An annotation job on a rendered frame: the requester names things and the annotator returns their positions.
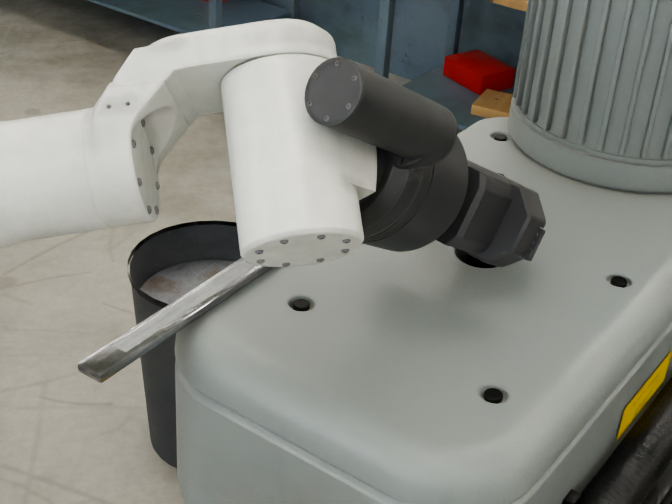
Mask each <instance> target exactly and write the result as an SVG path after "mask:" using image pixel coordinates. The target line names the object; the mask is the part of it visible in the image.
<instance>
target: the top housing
mask: <svg viewBox="0 0 672 504"><path fill-rule="evenodd" d="M508 119H509V117H493V118H487V119H483V120H480V121H478V122H476V123H475V124H473V125H471V126H470V127H468V128H467V129H465V130H464V131H462V132H460V133H459V134H457V136H458V137H459V139H460V141H461V143H462V145H463V147H464V150H465V153H466V157H467V159H468V160H470V161H472V162H474V163H477V164H479V165H481V166H483V167H485V168H487V169H489V170H491V171H494V172H496V173H500V174H504V176H505V177H506V178H509V179H511V180H513V181H515V182H517V183H519V184H521V185H523V186H526V187H528V188H530V189H532V190H534V191H536V192H537V193H538V195H539V198H540V201H541V205H542V208H543V212H544V215H545V218H546V224H545V226H544V228H542V229H544V230H545V234H544V236H543V238H542V240H541V242H540V244H539V246H538V248H537V250H536V252H535V255H534V257H533V259H532V261H527V260H525V259H523V260H520V261H518V262H515V263H513V264H510V265H508V266H505V267H498V266H495V268H477V267H473V266H470V265H467V264H466V258H467V253H465V252H464V251H462V250H460V249H457V248H453V247H450V246H446V245H444V244H442V243H441V242H439V241H437V240H434V241H433V242H431V243H430V244H428V245H426V246H424V247H422V248H419V249H416V250H412V251H406V252H395V251H389V250H385V249H381V248H378V247H374V246H370V245H366V244H361V245H360V247H359V248H357V251H356V252H354V251H353V252H351V253H349V254H347V255H344V256H342V257H339V258H336V259H332V260H329V261H325V262H321V263H315V264H309V265H302V266H291V267H273V268H272V269H270V270H269V271H267V272H266V273H264V274H263V275H261V276H260V277H258V278H257V279H255V280H254V281H252V282H251V283H249V284H248V285H247V286H245V287H244V288H242V289H241V290H239V291H238V292H236V293H235V294H233V295H232V296H230V297H229V298H227V299H226V300H224V301H223V302H221V303H220V304H218V305H217V306H215V307H214V308H212V309H211V310H209V311H208V312H206V313H205V314H203V315H202V316H201V317H199V318H198V319H196V320H195V321H193V322H192V323H190V324H189V325H187V326H186V327H184V328H183V329H181V330H180V331H178V332H177V333H176V339H175V357H176V360H175V391H176V437H177V476H178V481H179V486H180V490H181V495H182V497H183V499H184V501H185V503H186V504H562V501H563V499H564V498H565V496H566V495H567V494H568V493H569V491H570V490H571V489H573V490H575V491H577V492H579V493H580V494H581V493H582V491H583V490H584V489H585V488H586V486H587V485H588V484H589V483H590V481H591V480H592V479H593V477H594V476H595V475H596V474H597V472H598V471H599V470H600V469H601V467H602V466H603V465H604V463H605V462H606V461H607V460H608V458H609V457H610V456H611V454H612V453H613V452H614V451H615V449H616V448H617V447H618V445H619V444H620V443H621V442H622V440H623V439H624V438H625V436H626V435H627V434H628V433H629V431H630V430H631V429H632V427H633V426H634V425H635V423H636V422H637V421H638V420H639V418H640V417H641V416H642V414H643V413H644V412H645V410H646V409H647V408H648V406H649V405H650V404H651V403H652V401H653V400H654V399H655V398H656V396H657V395H658V394H659V393H660V391H661V390H662V389H663V387H664V386H665V385H666V383H667V382H668V381H669V379H670V378H671V377H672V194H647V193H634V192H626V191H619V190H613V189H608V188H603V187H599V186H595V185H591V184H587V183H584V182H581V181H578V180H574V179H572V178H569V177H566V176H564V175H561V174H559V173H557V172H555V171H553V170H551V169H549V168H547V167H545V166H543V165H541V164H540V163H538V162H536V161H535V160H534V159H532V158H531V157H530V156H528V155H527V154H526V153H525V152H524V151H523V150H522V149H521V148H520V147H519V146H518V145H517V144H516V143H515V141H514V140H513V139H512V137H511V135H510V133H509V130H508Z"/></svg>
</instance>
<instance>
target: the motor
mask: <svg viewBox="0 0 672 504"><path fill-rule="evenodd" d="M508 130H509V133H510V135H511V137H512V139H513V140H514V141H515V143H516V144H517V145H518V146H519V147H520V148H521V149H522V150H523V151H524V152H525V153H526V154H527V155H528V156H530V157H531V158H532V159H534V160H535V161H536V162H538V163H540V164H541V165H543V166H545V167H547V168H549V169H551V170H553V171H555V172H557V173H559V174H561V175H564V176H566V177H569V178H572V179H574V180H578V181H581V182H584V183H587V184H591V185H595V186H599V187H603V188H608V189H613V190H619V191H626V192H634V193H647V194H672V0H528V3H527V9H526V16H525V22H524V29H523V35H522V41H521V48H520V54H519V61H518V67H517V73H516V80H515V86H514V93H513V96H512V100H511V107H510V113H509V119H508Z"/></svg>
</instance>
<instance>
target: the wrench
mask: <svg viewBox="0 0 672 504"><path fill-rule="evenodd" d="M272 268H273V267H267V266H259V265H255V264H252V263H249V262H248V261H246V260H245V259H243V258H240V259H239V260H237V261H236V262H234V263H233V264H231V265H229V266H228V267H226V268H225V269H223V270H222V271H220V272H219V273H217V274H215V275H214V276H212V277H211V278H209V279H208V280H206V281H205V282H203V283H201V284H200V285H198V286H197V287H195V288H194V289H192V290H191V291H189V292H187V293H186V294H184V295H183V296H181V297H180V298H178V299H176V300H175V301H173V302H172V303H170V304H169V305H167V306H166V307H164V308H162V309H161V310H159V311H158V312H156V313H155V314H153V315H152V316H150V317H148V318H147V319H145V320H144V321H142V322H141V323H139V324H138V325H136V326H134V327H133V328H131V329H130V330H128V331H127V332H125V333H124V334H122V335H120V336H119V337H117V338H116V339H114V340H113V341H111V342H110V343H108V344H106V345H105V346H103V347H102V348H100V349H99V350H97V351H95V352H94V353H92V354H91V355H89V356H88V357H86V358H85V359H83V360H81V361H80V362H79V363H78V370H79V372H81V373H83V374H84V375H86V376H88V377H90V378H92V379H94V380H95V381H97V382H99V383H102V382H104V381H106V380H107V379H109V378H110V377H112V376H113V375H115V374H116V373H117V372H119V371H120V370H122V369H123V368H125V367H126V366H128V365H129V364H131V363H132V362H134V361H135V360H137V359H138V358H140V357H141V356H143V355H144V354H146V353H147V352H149V351H150V350H152V349H153V348H155V347H156V346H158V345H159V344H160V343H162V342H163V341H165V340H166V339H168V338H169V337H171V336H172V335H174V334H175V333H177V332H178V331H180V330H181V329H183V328H184V327H186V326H187V325H189V324H190V323H192V322H193V321H195V320H196V319H198V318H199V317H201V316H202V315H203V314H205V313H206V312H208V311H209V310H211V309H212V308H214V307H215V306H217V305H218V304H220V303H221V302H223V301H224V300H226V299H227V298H229V297H230V296H232V295H233V294H235V293H236V292H238V291H239V290H241V289H242V288H244V287H245V286H247V285H248V284H249V283H251V282H252V281H254V280H255V279H257V278H258V277H260V276H261V275H263V274H264V273H266V272H267V271H269V270H270V269H272Z"/></svg>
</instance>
